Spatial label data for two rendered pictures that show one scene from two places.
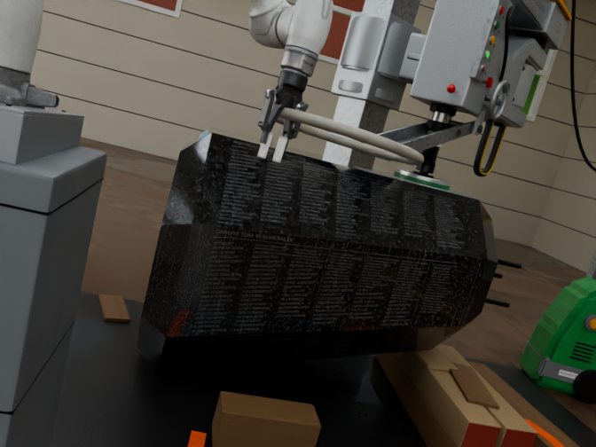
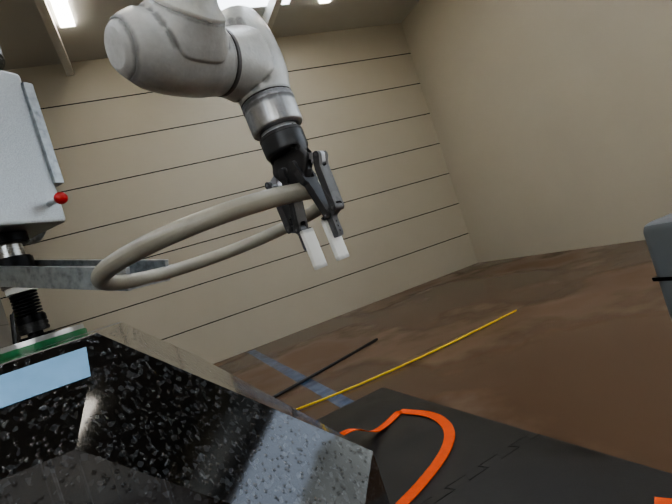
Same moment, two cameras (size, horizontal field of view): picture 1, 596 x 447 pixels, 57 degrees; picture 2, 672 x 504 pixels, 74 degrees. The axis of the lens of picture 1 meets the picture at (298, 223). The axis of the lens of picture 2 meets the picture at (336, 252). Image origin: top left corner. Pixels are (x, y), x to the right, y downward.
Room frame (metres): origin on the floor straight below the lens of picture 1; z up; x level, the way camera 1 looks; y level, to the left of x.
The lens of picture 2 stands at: (1.58, 0.85, 0.87)
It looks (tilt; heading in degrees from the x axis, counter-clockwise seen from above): 0 degrees down; 259
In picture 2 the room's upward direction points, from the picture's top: 18 degrees counter-clockwise
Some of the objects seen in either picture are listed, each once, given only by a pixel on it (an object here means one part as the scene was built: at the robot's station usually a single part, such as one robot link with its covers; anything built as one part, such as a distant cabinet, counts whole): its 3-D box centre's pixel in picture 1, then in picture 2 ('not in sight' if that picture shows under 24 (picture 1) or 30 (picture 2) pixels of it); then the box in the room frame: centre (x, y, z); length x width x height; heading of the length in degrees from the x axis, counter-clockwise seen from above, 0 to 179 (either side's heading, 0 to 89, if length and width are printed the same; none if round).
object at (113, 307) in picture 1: (113, 308); not in sight; (2.17, 0.66, 0.02); 0.25 x 0.10 x 0.01; 28
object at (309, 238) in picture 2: (279, 149); (313, 248); (1.48, 0.10, 0.89); 0.03 x 0.01 x 0.07; 41
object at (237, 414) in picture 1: (265, 425); not in sight; (1.51, -0.06, 0.07); 0.30 x 0.12 x 0.12; 103
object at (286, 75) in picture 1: (289, 90); (289, 158); (1.47, 0.11, 1.04); 0.08 x 0.07 x 0.09; 131
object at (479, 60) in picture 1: (488, 39); (35, 138); (2.03, -0.48, 1.41); 0.08 x 0.03 x 0.28; 146
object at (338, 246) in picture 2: (265, 145); (335, 238); (1.44, 0.14, 0.89); 0.03 x 0.01 x 0.07; 41
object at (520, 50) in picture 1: (492, 82); not in sight; (2.47, -0.66, 1.35); 0.74 x 0.23 x 0.49; 146
